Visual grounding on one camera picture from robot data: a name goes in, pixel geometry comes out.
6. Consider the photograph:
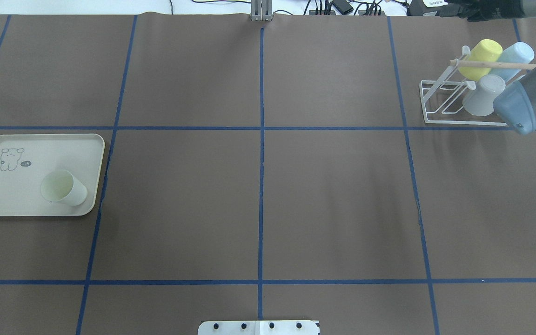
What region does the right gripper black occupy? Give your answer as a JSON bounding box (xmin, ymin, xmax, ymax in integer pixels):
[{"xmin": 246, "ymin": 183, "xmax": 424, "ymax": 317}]
[{"xmin": 440, "ymin": 0, "xmax": 523, "ymax": 22}]

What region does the yellow cup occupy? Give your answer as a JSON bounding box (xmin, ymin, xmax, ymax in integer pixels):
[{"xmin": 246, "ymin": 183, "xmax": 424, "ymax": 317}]
[{"xmin": 459, "ymin": 39, "xmax": 503, "ymax": 82}]

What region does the grey cup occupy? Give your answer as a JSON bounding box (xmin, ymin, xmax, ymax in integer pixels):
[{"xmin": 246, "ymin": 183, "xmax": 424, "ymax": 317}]
[{"xmin": 463, "ymin": 74, "xmax": 506, "ymax": 117}]

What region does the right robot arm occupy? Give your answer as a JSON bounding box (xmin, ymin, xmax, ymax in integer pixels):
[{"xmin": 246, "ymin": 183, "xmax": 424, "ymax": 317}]
[{"xmin": 451, "ymin": 0, "xmax": 536, "ymax": 135}]

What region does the pale green cup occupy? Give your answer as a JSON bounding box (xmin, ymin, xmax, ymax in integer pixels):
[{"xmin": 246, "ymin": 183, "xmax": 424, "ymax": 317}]
[{"xmin": 40, "ymin": 170, "xmax": 88, "ymax": 206}]

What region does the grey labelled box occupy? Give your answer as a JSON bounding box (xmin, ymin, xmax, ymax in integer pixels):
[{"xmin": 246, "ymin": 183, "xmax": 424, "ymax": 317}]
[{"xmin": 407, "ymin": 0, "xmax": 449, "ymax": 16}]

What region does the right USB hub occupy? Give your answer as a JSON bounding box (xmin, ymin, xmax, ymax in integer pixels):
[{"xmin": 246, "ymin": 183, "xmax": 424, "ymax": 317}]
[{"xmin": 353, "ymin": 0, "xmax": 385, "ymax": 16}]

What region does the usb hub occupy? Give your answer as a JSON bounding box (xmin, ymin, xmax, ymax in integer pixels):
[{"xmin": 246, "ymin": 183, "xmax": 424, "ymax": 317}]
[
  {"xmin": 304, "ymin": 0, "xmax": 336, "ymax": 16},
  {"xmin": 353, "ymin": 0, "xmax": 385, "ymax": 16}
]

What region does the black power adapter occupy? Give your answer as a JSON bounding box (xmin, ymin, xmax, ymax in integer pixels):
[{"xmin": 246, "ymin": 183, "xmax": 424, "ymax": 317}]
[{"xmin": 330, "ymin": 0, "xmax": 354, "ymax": 15}]

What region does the left USB hub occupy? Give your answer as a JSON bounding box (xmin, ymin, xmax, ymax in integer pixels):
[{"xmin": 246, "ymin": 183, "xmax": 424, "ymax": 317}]
[{"xmin": 304, "ymin": 0, "xmax": 336, "ymax": 16}]

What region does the cream serving tray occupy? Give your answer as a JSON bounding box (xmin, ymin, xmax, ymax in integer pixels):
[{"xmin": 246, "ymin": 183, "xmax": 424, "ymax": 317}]
[{"xmin": 0, "ymin": 134, "xmax": 106, "ymax": 217}]

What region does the white wire cup rack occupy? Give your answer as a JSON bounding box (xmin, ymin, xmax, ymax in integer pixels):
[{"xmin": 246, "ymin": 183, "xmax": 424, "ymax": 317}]
[{"xmin": 419, "ymin": 45, "xmax": 536, "ymax": 126}]

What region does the aluminium frame post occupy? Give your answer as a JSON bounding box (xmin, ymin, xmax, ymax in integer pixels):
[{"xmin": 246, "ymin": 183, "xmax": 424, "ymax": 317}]
[{"xmin": 249, "ymin": 0, "xmax": 274, "ymax": 21}]

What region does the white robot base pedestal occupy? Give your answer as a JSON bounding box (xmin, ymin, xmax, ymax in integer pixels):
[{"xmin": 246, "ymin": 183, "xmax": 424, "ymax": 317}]
[{"xmin": 197, "ymin": 320, "xmax": 321, "ymax": 335}]

